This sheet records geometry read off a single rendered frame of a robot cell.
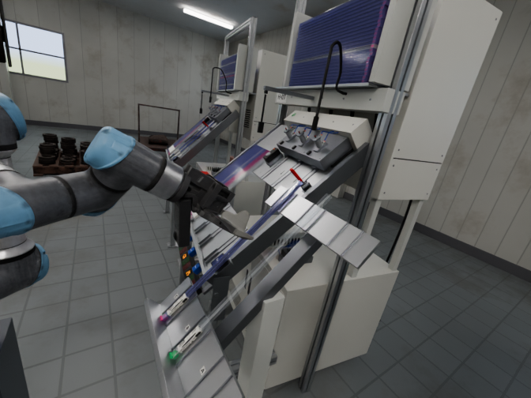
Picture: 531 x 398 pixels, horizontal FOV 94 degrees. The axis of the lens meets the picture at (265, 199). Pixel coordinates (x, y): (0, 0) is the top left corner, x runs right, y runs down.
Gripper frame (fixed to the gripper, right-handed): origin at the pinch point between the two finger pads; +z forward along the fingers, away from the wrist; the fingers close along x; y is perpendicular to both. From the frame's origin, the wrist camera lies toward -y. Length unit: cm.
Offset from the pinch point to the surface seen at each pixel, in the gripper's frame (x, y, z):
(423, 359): -21, -18, 160
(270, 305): -14.2, -10.5, 10.6
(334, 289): -1, -5, 59
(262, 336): -14.3, -19.1, 15.1
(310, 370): -2, -45, 82
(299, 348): 3, -38, 72
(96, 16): 837, 143, -104
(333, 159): 9.2, 34.4, 25.2
